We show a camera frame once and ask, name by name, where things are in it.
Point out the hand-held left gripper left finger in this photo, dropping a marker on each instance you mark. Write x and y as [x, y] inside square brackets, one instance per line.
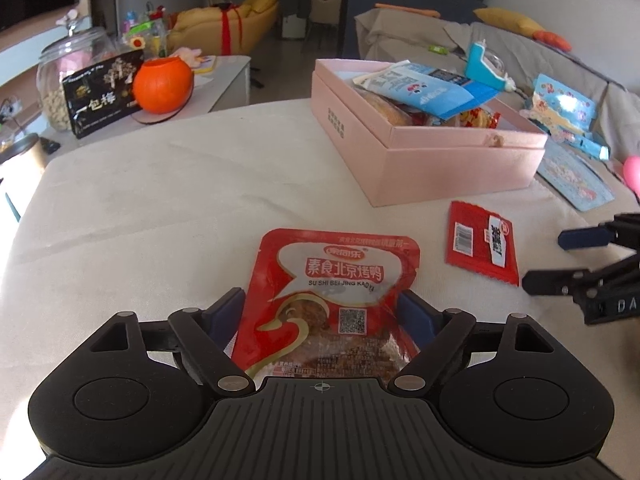
[227, 316]

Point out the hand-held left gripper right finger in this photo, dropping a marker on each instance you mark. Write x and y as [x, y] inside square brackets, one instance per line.
[415, 311]

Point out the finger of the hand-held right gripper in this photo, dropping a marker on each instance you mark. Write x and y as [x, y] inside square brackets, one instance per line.
[555, 280]
[582, 239]

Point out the small red snack packet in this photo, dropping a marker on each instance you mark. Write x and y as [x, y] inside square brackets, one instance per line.
[480, 245]

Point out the large red snack packet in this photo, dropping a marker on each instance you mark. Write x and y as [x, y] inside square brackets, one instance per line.
[325, 270]

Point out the pink cardboard box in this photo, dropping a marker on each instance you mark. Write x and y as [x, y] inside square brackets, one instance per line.
[425, 170]

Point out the clear packet of round bread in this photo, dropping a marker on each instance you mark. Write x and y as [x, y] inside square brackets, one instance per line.
[392, 110]

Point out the blue and white snack packet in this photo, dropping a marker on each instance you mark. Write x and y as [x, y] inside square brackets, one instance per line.
[430, 92]

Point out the light blue printed card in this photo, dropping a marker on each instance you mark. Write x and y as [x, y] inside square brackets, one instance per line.
[575, 175]

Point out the pink round object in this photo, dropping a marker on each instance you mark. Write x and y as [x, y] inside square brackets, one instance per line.
[633, 175]

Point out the blue toy package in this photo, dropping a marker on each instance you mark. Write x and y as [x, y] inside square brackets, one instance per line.
[565, 105]

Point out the grey covered sofa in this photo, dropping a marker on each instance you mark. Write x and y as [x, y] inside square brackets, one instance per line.
[575, 65]

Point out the teal toy machine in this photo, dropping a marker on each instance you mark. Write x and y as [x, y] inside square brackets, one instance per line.
[482, 67]

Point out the orange cushion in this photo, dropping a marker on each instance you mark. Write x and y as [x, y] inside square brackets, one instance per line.
[552, 41]

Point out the yellow cushion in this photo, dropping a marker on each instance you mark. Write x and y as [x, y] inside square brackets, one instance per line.
[507, 21]

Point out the white side table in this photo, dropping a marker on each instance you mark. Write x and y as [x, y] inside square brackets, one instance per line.
[220, 85]

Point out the small green item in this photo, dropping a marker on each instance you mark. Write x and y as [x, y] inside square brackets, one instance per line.
[438, 50]

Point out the orange pumpkin bucket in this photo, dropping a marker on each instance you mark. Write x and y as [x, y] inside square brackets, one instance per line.
[162, 85]

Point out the black remote control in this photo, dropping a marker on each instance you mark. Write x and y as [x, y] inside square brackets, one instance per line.
[50, 145]

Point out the black plum snack box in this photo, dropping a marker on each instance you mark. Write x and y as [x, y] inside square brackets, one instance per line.
[102, 97]

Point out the metal cup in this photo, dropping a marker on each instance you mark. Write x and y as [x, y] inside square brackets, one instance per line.
[22, 160]

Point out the pink plush toy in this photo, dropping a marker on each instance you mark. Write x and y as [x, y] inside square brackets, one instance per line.
[186, 55]

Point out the glass jar with nuts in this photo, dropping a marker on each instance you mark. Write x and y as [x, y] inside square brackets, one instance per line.
[55, 80]

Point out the white bin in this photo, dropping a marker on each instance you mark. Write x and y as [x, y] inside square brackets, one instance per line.
[291, 27]

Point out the colourful toy cluster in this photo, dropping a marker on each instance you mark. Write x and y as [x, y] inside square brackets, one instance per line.
[145, 30]

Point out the yellow sofa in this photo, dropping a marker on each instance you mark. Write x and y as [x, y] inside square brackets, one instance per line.
[250, 10]

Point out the beige chair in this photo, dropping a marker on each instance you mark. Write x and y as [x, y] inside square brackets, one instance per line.
[327, 5]

